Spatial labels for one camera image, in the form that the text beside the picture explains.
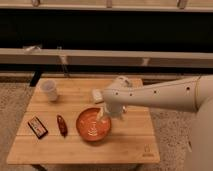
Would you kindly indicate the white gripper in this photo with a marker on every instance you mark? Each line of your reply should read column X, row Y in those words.
column 111, row 110

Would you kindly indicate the white ceramic cup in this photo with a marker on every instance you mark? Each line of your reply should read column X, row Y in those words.
column 48, row 87

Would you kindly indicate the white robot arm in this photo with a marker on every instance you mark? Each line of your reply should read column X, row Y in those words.
column 193, row 94

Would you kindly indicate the orange ceramic bowl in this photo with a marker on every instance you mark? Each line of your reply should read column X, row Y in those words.
column 90, row 128

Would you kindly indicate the small white bottle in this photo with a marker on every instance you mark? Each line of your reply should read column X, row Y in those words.
column 97, row 96

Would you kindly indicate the wooden table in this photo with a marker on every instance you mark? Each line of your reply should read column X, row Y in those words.
column 131, row 140

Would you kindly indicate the small dark snack box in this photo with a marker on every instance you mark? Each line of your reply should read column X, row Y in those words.
column 37, row 127

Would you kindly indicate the grey metal rail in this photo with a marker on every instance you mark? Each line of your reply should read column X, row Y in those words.
column 33, row 55

